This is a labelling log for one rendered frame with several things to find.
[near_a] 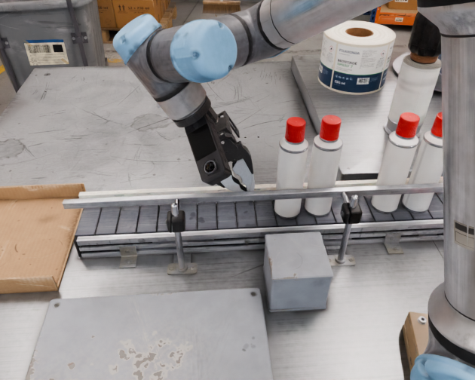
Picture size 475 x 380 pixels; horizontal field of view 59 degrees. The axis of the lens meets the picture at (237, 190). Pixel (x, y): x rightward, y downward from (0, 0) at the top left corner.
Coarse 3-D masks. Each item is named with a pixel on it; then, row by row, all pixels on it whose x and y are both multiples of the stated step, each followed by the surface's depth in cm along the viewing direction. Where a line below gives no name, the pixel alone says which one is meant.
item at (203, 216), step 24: (96, 216) 83; (120, 216) 83; (144, 216) 83; (192, 216) 83; (216, 216) 84; (240, 216) 83; (264, 216) 83; (312, 216) 83; (336, 216) 83; (384, 216) 83; (408, 216) 83; (432, 216) 83
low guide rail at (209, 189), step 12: (360, 180) 86; (372, 180) 86; (408, 180) 86; (84, 192) 83; (96, 192) 83; (108, 192) 83; (120, 192) 83; (132, 192) 83; (144, 192) 83; (156, 192) 83; (168, 192) 84; (180, 192) 84; (192, 192) 84; (204, 192) 84
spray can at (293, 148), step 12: (288, 120) 71; (300, 120) 71; (288, 132) 71; (300, 132) 71; (288, 144) 73; (300, 144) 72; (288, 156) 73; (300, 156) 73; (288, 168) 75; (300, 168) 75; (288, 180) 76; (300, 180) 77; (276, 204) 82; (288, 204) 80; (300, 204) 82; (288, 216) 82
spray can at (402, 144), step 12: (408, 120) 71; (396, 132) 74; (408, 132) 73; (396, 144) 74; (408, 144) 73; (384, 156) 78; (396, 156) 75; (408, 156) 75; (384, 168) 78; (396, 168) 77; (408, 168) 77; (384, 180) 79; (396, 180) 78; (372, 204) 85; (384, 204) 82; (396, 204) 83
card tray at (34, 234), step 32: (0, 192) 92; (32, 192) 93; (64, 192) 94; (0, 224) 88; (32, 224) 88; (64, 224) 88; (0, 256) 81; (32, 256) 81; (64, 256) 81; (0, 288) 74; (32, 288) 74
